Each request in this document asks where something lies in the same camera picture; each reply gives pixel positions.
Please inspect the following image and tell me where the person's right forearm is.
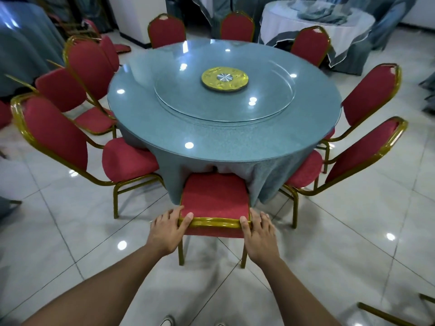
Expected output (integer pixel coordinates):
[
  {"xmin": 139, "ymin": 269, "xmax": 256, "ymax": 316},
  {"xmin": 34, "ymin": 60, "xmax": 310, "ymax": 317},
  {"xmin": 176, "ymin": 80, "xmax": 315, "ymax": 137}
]
[{"xmin": 261, "ymin": 258, "xmax": 342, "ymax": 326}]

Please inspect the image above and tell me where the white clothed table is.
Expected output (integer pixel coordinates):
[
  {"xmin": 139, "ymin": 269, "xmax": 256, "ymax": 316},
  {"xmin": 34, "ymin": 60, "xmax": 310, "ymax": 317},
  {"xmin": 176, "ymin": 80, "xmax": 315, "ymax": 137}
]
[{"xmin": 258, "ymin": 0, "xmax": 376, "ymax": 77}]

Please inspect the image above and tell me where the glass lazy susan turntable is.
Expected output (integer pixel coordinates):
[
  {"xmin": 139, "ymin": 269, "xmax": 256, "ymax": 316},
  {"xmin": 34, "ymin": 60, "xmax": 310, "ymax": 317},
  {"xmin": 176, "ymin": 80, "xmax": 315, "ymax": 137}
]
[{"xmin": 153, "ymin": 52, "xmax": 296, "ymax": 123}]

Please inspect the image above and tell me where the person's right hand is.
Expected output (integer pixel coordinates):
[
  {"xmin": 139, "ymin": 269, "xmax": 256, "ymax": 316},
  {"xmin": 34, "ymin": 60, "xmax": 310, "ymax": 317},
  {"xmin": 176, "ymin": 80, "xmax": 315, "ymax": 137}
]
[{"xmin": 239, "ymin": 208, "xmax": 281, "ymax": 268}]

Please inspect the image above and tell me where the person's left hand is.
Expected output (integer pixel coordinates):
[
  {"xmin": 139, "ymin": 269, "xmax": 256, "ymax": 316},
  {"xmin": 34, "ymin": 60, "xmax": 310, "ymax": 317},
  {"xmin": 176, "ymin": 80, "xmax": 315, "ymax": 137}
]
[{"xmin": 145, "ymin": 206, "xmax": 194, "ymax": 257}]

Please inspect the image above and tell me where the yellow turntable base disc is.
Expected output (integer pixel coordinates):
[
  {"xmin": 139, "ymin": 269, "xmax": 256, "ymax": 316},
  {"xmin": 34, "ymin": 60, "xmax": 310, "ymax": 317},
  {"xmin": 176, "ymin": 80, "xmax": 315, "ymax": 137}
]
[{"xmin": 201, "ymin": 67, "xmax": 249, "ymax": 93}]

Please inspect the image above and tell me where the grey folded cloth pile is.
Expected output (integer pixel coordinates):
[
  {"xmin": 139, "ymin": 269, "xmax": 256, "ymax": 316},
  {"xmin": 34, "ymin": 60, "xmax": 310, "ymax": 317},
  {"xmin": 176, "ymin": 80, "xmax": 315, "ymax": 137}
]
[{"xmin": 290, "ymin": 0, "xmax": 358, "ymax": 26}]

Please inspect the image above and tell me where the person's left forearm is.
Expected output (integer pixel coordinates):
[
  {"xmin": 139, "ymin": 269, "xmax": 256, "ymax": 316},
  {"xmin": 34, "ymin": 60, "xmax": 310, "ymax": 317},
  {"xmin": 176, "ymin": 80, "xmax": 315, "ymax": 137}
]
[{"xmin": 22, "ymin": 246, "xmax": 160, "ymax": 326}]

